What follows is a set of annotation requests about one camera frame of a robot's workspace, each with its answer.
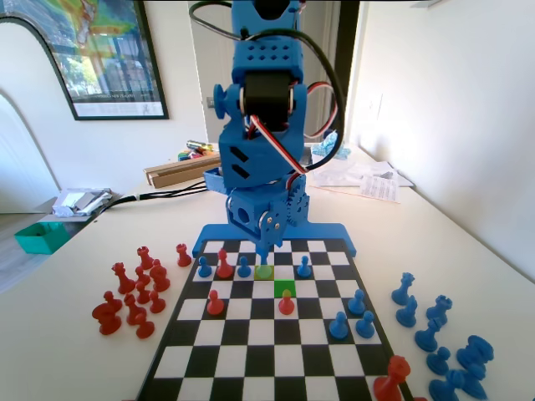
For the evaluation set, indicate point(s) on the long wooden box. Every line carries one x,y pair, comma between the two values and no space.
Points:
179,173

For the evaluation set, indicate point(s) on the red chess bishop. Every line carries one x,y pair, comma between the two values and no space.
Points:
224,267
134,313

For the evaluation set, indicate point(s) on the blue camera housing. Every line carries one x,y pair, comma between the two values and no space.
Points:
251,225

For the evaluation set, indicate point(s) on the blue base plate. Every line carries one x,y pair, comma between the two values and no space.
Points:
326,234

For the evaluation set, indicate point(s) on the white arched panel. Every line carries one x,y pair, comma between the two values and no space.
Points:
21,54

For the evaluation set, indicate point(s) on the blue chess bishop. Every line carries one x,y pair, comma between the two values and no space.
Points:
428,338
443,388

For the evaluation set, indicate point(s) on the red chess queen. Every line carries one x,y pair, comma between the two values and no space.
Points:
122,282

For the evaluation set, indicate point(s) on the blue chess queen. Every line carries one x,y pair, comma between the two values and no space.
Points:
403,292

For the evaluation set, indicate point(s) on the green plastic bin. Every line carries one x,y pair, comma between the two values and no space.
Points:
42,242

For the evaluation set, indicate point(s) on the coloured marker pack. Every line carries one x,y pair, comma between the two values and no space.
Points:
188,156

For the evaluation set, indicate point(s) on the red chess pawn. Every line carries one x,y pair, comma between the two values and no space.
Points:
215,306
286,307
156,264
142,276
157,304
144,328
109,297
143,294

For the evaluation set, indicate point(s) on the black white chessboard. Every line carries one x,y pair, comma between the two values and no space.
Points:
259,346

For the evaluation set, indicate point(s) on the blue chess rook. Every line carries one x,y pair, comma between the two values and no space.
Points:
439,311
474,353

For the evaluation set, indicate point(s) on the blue chess king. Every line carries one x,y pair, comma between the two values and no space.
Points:
264,272

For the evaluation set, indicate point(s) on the blue chess pawn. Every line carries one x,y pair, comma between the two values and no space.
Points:
243,269
304,269
338,329
204,269
356,304
365,328
439,363

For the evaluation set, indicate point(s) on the large red piece front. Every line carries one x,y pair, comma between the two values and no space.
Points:
390,380

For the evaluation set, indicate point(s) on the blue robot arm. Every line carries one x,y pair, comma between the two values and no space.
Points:
267,62

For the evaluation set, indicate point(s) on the yellow silver cylindrical tool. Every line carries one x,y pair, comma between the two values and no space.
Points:
198,145

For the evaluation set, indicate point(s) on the printed paper leaflet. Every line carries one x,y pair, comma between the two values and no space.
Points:
380,190

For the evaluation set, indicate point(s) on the white packaging pile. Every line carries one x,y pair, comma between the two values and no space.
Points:
79,200

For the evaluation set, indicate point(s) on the white paper sheet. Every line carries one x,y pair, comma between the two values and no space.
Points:
376,167

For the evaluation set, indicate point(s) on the framed map poster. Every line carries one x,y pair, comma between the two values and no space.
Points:
117,50

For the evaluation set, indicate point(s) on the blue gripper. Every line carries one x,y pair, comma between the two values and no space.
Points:
247,214

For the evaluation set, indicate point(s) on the blue white patterned bag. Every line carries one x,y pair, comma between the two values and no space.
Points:
340,152

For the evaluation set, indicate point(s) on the red chess rook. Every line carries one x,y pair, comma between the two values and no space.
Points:
183,257
145,259

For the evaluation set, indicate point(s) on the clear plastic bag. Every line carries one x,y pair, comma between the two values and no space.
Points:
338,173

